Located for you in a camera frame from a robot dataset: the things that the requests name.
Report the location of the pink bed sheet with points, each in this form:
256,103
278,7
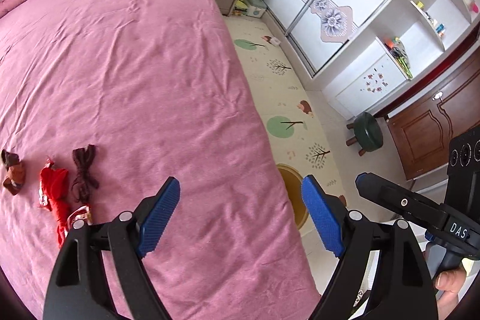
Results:
157,87

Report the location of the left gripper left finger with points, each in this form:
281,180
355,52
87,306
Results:
153,215

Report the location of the green storage box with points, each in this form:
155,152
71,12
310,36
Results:
255,8

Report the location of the brown wooden door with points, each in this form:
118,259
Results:
422,131

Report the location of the red snack wrapper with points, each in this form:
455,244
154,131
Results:
44,182

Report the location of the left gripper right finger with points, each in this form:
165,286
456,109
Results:
327,224

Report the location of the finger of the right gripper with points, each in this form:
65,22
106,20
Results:
411,206

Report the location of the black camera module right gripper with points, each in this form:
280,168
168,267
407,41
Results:
463,174

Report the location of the dark green round stool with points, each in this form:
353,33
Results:
367,133

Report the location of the white shelf cabinet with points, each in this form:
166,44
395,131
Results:
404,41

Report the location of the yellow trash bin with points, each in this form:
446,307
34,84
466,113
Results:
293,182

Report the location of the cream patterned floor mat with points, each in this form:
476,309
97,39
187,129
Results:
296,136

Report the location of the orange brown sock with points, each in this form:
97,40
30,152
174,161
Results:
15,172

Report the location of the right human hand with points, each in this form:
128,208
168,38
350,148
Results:
449,283

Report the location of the red cloth bag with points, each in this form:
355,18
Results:
58,196

